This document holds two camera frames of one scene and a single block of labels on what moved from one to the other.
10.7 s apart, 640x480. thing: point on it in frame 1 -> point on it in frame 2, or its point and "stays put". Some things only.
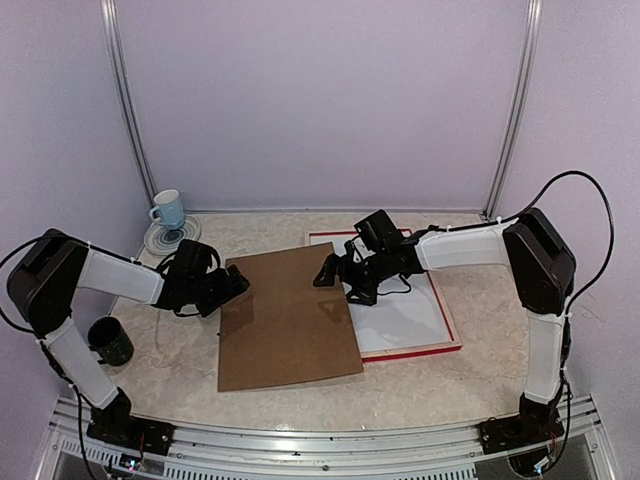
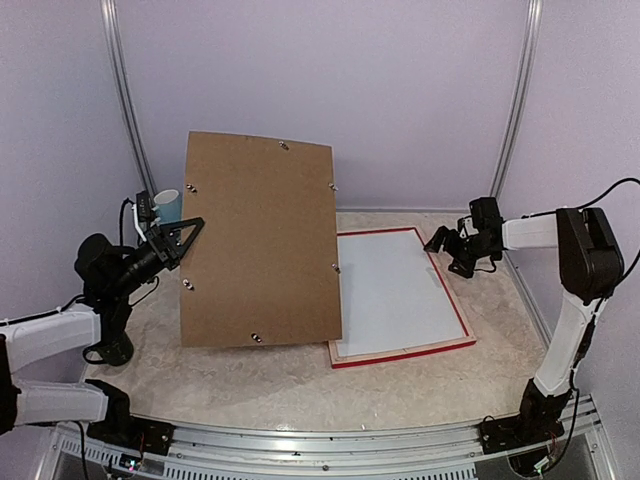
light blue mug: (168, 210) stays put
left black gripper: (228, 291) -> (154, 235)
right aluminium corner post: (520, 103) stays put
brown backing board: (284, 328) -> (263, 267)
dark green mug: (107, 337) stays put
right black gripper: (330, 267) -> (440, 238)
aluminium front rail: (430, 452) stays put
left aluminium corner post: (124, 93) stays put
